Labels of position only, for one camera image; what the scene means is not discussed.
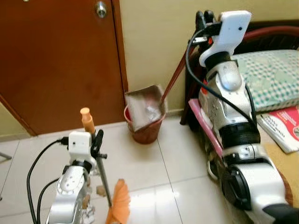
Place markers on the orange broom with grey stick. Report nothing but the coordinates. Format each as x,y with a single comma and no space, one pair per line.
120,205

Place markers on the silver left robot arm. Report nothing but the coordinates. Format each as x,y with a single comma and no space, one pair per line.
67,191

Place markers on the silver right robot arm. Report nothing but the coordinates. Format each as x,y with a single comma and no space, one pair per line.
243,154

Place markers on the brown cardboard scrap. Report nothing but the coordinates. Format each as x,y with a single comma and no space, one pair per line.
100,190
86,201

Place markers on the red plastic waste basket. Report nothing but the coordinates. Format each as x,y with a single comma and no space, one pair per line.
147,133

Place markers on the white paper scrap pile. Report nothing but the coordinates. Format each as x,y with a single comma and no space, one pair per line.
84,215

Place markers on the green checkered pillow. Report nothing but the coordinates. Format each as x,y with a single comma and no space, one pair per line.
271,79

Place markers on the brown wooden door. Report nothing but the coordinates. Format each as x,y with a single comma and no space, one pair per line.
51,60

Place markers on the red and white book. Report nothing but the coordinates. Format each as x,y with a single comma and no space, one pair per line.
282,128

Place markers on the silver round door knob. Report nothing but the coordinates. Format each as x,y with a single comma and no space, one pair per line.
101,9

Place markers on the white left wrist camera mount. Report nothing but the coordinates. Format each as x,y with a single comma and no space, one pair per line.
79,144

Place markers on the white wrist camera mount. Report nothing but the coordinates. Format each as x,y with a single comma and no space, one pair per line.
79,144
231,32

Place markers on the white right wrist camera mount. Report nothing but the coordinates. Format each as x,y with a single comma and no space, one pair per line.
231,32

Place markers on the dark bed headboard red rail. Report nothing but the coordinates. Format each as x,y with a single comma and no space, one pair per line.
275,35

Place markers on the brown wooden door frame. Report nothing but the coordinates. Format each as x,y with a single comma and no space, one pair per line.
119,42

